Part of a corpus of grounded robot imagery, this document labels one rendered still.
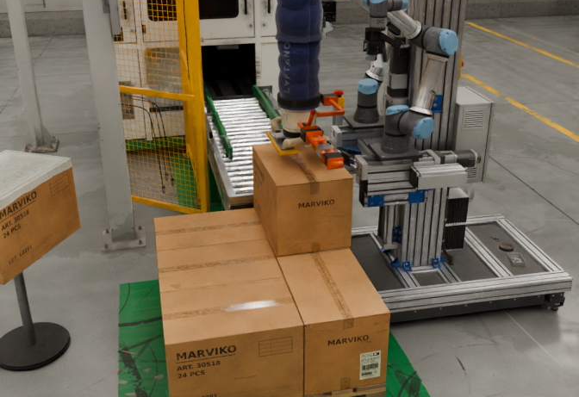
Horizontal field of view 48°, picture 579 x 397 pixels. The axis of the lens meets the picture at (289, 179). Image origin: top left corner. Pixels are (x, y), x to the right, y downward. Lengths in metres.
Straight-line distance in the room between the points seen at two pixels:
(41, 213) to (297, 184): 1.26
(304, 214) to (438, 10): 1.23
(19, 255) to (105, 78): 1.48
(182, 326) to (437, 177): 1.45
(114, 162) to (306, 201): 1.68
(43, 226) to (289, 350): 1.36
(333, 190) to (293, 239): 0.33
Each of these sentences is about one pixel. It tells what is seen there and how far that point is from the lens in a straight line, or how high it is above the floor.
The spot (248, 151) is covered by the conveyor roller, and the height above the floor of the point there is 0.53.
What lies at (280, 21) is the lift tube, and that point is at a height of 1.69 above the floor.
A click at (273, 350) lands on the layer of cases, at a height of 0.43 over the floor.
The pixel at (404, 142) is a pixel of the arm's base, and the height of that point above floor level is 1.09.
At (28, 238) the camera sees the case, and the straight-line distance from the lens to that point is 3.36.
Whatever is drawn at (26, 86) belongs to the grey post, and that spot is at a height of 0.63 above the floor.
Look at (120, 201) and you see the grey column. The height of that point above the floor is 0.32.
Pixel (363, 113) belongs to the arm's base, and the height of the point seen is 1.10.
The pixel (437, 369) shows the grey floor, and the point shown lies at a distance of 3.59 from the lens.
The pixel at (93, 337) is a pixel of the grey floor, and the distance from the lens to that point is 3.89.
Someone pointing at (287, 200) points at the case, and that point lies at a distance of 3.25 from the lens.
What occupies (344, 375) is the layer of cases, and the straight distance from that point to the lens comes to 3.13.
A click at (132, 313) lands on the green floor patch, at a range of 4.02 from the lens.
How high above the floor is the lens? 2.25
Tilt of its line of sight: 23 degrees down
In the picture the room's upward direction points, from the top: straight up
